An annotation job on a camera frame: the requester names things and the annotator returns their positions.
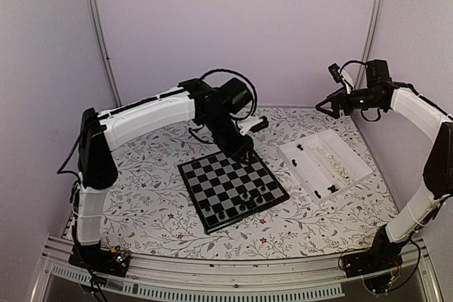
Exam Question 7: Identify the right aluminium frame post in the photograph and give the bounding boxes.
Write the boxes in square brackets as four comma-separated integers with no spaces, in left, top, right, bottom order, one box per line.
[359,0,389,66]

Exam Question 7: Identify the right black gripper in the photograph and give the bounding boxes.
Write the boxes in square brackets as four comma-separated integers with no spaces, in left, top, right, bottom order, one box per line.
[318,86,384,119]

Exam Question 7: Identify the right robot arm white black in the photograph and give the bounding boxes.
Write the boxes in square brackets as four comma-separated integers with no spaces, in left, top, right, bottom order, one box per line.
[316,59,452,271]

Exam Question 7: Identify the front aluminium rail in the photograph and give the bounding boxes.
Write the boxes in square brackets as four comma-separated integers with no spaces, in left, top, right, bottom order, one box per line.
[30,236,444,301]

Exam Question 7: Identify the black and grey chessboard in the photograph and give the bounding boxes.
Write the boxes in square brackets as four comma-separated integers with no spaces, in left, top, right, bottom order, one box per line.
[178,151,289,235]

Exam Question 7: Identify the white plastic compartment tray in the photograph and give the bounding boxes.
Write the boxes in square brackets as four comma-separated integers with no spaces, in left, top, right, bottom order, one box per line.
[278,129,372,205]

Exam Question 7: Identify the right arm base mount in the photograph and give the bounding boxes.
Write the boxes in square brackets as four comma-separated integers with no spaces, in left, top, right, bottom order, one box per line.
[338,251,403,295]

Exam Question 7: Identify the left aluminium frame post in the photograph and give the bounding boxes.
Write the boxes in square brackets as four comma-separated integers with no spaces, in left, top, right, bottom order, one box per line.
[87,0,122,107]

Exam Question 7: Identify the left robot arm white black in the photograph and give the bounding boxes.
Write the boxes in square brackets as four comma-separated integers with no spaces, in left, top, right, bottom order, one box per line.
[71,78,253,269]

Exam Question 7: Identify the floral patterned tablecloth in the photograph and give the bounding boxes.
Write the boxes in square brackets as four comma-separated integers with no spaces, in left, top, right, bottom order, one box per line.
[76,105,403,260]

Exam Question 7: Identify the aluminium frame post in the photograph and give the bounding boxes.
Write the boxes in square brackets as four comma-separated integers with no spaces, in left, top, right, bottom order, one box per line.
[87,0,122,107]
[359,0,389,66]

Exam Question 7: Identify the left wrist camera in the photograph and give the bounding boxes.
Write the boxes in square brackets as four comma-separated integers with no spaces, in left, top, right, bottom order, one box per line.
[236,116,269,136]

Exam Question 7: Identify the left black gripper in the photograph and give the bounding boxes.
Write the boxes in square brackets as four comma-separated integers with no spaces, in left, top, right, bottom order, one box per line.
[202,112,255,167]

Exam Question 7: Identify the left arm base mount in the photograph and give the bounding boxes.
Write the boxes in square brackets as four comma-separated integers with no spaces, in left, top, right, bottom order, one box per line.
[69,244,131,277]

